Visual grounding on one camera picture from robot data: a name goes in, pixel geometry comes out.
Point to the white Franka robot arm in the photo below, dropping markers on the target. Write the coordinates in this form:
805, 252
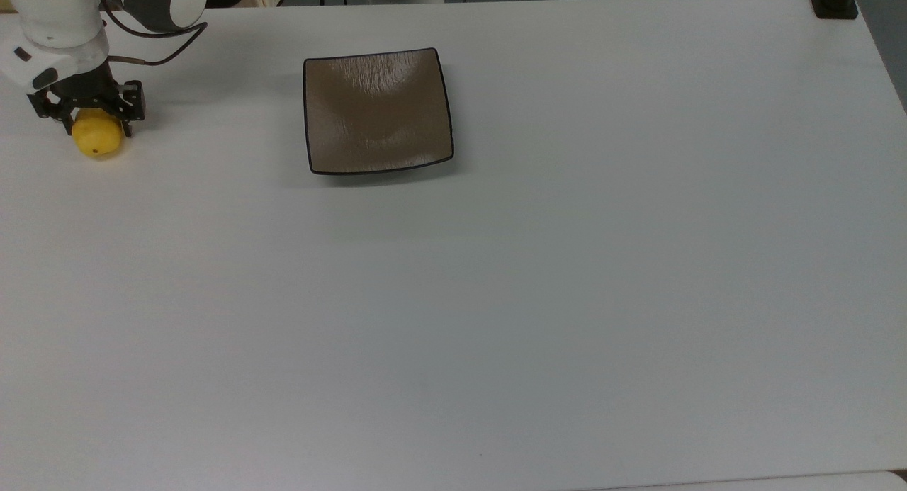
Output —
57, 16

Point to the yellow lemon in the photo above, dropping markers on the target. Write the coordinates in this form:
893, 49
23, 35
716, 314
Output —
97, 139

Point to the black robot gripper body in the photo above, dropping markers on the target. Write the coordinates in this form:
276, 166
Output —
88, 87

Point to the brown square ceramic plate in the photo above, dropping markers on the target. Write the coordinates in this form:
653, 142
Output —
378, 110

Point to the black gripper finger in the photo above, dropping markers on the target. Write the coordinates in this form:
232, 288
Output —
133, 101
48, 105

